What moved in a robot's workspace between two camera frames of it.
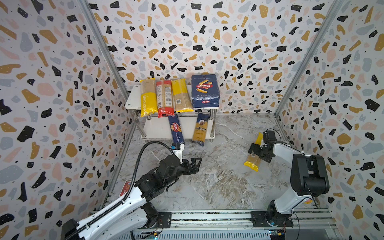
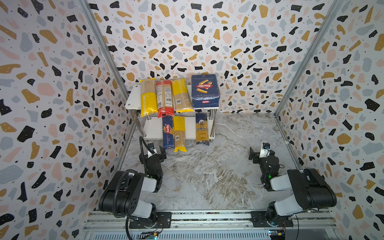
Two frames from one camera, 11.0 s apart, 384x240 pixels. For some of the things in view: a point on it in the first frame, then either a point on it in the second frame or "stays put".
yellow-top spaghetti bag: [181, 96] stays put
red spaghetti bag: [164, 98] stays put
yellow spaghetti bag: [253, 161] to [179, 138]
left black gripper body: [180, 171] to [159, 157]
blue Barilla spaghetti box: [177, 135] to [168, 131]
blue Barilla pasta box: [205, 91] stays put
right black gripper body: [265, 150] to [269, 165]
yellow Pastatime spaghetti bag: [148, 105] stays put
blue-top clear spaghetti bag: [200, 129] stays put
